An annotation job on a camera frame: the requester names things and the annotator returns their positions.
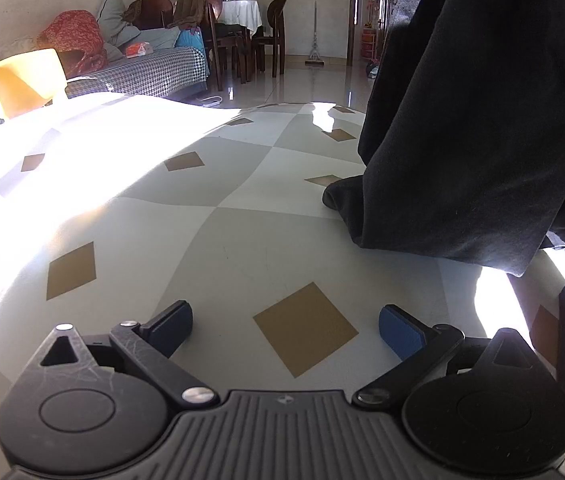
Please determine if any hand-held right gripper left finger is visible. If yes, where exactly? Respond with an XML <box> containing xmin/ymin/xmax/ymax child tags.
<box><xmin>40</xmin><ymin>301</ymin><xmax>219</xmax><ymax>407</ymax></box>

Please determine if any houndstooth covered sofa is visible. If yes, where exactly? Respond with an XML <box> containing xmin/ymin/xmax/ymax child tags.
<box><xmin>62</xmin><ymin>45</ymin><xmax>210</xmax><ymax>101</ymax></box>

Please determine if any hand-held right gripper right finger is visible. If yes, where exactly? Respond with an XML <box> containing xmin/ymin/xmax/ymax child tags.
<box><xmin>353</xmin><ymin>305</ymin><xmax>543</xmax><ymax>406</ymax></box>

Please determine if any yellow plastic chair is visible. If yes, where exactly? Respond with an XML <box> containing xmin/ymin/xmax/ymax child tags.
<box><xmin>0</xmin><ymin>48</ymin><xmax>70</xmax><ymax>121</ymax></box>

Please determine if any dining table with white cloth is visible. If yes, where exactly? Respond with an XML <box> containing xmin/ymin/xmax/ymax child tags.
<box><xmin>215</xmin><ymin>0</ymin><xmax>263</xmax><ymax>28</ymax></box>

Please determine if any teal pillow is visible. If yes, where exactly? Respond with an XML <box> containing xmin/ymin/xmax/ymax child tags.
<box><xmin>122</xmin><ymin>27</ymin><xmax>183</xmax><ymax>56</ymax></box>

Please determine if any grey-green pillow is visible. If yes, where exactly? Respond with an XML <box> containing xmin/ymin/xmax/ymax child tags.
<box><xmin>96</xmin><ymin>0</ymin><xmax>140</xmax><ymax>46</ymax></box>

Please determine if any black garment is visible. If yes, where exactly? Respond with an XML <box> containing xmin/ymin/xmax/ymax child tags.
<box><xmin>323</xmin><ymin>0</ymin><xmax>565</xmax><ymax>431</ymax></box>

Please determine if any red patterned cloth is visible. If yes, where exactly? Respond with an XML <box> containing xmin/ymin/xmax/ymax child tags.
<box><xmin>37</xmin><ymin>10</ymin><xmax>110</xmax><ymax>78</ymax></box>

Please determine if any bright blue cloth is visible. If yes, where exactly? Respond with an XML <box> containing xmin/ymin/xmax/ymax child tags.
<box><xmin>177</xmin><ymin>27</ymin><xmax>208</xmax><ymax>51</ymax></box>

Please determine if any dark wooden dining chair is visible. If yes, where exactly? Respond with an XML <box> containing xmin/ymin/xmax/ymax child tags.
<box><xmin>175</xmin><ymin>0</ymin><xmax>243</xmax><ymax>92</ymax></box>
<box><xmin>250</xmin><ymin>0</ymin><xmax>288</xmax><ymax>78</ymax></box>

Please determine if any floor mop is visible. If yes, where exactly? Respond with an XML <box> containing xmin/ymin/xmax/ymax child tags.
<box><xmin>305</xmin><ymin>1</ymin><xmax>326</xmax><ymax>66</ymax></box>

